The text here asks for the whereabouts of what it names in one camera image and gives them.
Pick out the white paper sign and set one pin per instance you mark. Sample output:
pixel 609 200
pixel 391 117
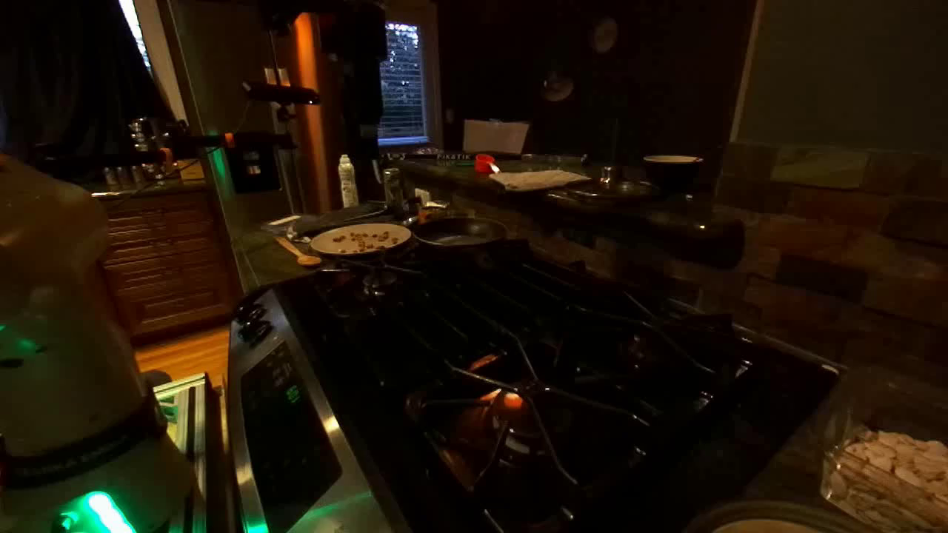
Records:
pixel 492 138

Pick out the dark bowl white rim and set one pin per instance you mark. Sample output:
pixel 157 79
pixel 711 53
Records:
pixel 672 173

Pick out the black gas stove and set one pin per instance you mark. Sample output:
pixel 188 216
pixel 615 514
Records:
pixel 496 391

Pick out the white plastic bottle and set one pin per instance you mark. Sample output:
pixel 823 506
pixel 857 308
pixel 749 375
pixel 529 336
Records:
pixel 346 182

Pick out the wooden spatula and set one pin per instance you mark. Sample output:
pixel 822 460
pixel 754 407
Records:
pixel 303 259

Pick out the white plate with nuts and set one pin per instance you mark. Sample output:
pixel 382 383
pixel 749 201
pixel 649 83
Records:
pixel 358 238

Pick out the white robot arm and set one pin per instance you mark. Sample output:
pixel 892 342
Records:
pixel 84 438

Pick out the clear container with white pieces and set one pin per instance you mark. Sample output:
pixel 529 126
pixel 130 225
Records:
pixel 886 450

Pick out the red measuring cup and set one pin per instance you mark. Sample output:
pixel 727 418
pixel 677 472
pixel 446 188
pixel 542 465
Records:
pixel 483 164

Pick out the window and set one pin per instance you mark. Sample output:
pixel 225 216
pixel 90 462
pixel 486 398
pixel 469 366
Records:
pixel 403 87

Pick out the black frying pan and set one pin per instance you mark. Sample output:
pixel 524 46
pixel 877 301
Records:
pixel 456 232

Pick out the wooden drawer cabinet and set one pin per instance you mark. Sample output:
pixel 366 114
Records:
pixel 167 262

